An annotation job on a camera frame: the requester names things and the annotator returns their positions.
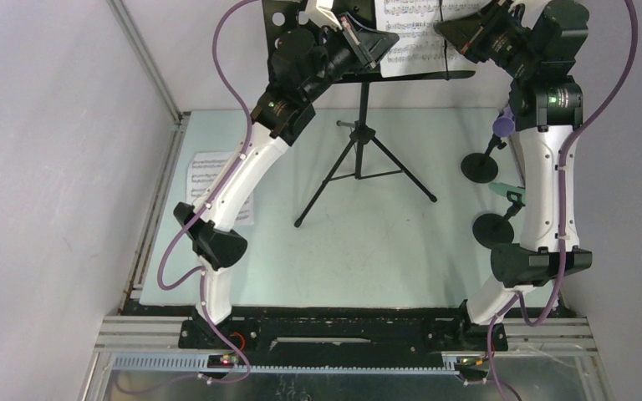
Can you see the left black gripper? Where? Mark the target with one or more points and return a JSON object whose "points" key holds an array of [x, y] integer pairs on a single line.
{"points": [[365, 46]]}

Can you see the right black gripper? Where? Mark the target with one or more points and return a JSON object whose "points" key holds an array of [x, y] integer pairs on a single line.
{"points": [[467, 33]]}

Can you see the white sheet music page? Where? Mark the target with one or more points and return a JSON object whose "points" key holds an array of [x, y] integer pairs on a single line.
{"points": [[201, 173], [420, 49]]}

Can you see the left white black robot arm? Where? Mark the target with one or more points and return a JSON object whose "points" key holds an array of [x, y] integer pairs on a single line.
{"points": [[274, 125]]}

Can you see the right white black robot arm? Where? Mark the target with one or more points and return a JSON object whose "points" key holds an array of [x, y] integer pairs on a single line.
{"points": [[547, 106]]}

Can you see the purple toy microphone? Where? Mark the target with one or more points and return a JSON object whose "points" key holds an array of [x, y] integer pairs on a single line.
{"points": [[505, 123]]}

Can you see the black round microphone stand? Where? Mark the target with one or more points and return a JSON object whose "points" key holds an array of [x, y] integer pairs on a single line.
{"points": [[481, 168], [491, 230]]}

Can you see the green toy microphone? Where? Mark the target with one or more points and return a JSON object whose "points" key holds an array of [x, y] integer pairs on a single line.
{"points": [[511, 192]]}

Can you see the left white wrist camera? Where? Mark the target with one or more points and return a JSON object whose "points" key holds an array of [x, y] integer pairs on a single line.
{"points": [[320, 12]]}

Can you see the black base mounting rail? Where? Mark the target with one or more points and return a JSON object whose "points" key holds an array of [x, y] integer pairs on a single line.
{"points": [[345, 340]]}

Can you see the aluminium frame rail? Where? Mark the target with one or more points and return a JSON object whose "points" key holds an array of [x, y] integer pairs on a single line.
{"points": [[143, 256]]}

